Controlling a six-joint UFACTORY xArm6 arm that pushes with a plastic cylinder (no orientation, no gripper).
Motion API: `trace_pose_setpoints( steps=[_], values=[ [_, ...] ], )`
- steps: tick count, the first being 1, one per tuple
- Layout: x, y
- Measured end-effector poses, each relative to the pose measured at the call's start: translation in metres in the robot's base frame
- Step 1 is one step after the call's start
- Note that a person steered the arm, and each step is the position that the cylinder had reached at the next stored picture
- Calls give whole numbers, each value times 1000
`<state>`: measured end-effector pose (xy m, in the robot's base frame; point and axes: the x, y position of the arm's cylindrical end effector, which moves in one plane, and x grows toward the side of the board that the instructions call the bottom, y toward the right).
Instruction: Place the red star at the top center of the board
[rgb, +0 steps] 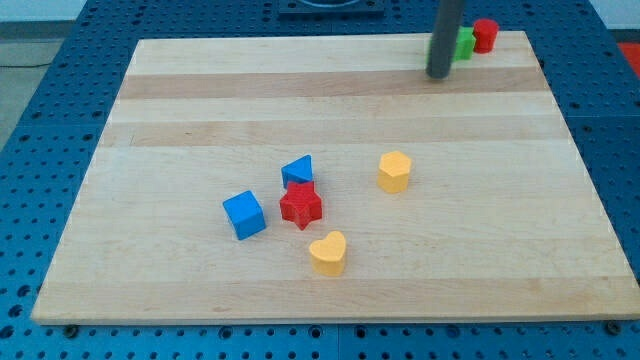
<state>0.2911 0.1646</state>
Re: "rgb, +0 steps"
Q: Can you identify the red star block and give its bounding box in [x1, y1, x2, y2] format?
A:
[279, 181, 323, 230]

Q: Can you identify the wooden board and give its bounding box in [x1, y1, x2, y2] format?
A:
[32, 31, 639, 325]

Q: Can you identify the blue triangle block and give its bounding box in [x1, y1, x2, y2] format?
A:
[281, 154, 313, 189]

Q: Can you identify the yellow hexagon block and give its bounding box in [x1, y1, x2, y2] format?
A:
[377, 151, 412, 193]

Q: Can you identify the yellow heart block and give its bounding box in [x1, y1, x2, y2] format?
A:
[308, 231, 347, 277]

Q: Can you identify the blue cube block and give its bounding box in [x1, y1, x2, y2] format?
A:
[222, 190, 266, 240]

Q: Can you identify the green block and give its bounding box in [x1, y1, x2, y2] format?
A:
[453, 27, 476, 62]

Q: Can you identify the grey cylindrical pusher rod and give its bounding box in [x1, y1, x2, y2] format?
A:
[426, 0, 465, 80]

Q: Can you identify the red cylinder block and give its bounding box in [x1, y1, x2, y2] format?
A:
[473, 18, 499, 54]

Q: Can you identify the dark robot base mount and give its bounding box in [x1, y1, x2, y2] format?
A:
[276, 0, 386, 16]

